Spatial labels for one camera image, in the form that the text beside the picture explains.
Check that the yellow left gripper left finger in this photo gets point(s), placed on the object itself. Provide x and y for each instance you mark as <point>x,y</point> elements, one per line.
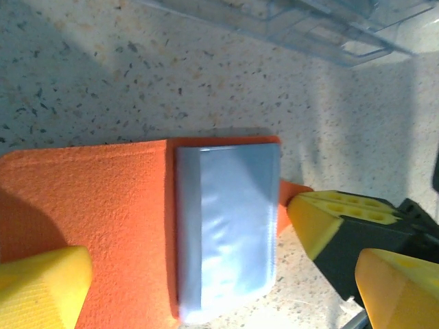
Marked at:
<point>41,291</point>

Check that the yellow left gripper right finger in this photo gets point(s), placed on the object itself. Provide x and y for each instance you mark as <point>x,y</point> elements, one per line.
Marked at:
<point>401,298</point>

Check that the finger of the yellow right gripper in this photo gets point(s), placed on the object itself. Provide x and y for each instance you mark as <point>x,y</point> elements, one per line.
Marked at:
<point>329,226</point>
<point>350,199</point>

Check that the orange card holder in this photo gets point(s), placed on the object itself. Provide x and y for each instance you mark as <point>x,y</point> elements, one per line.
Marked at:
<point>103,205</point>

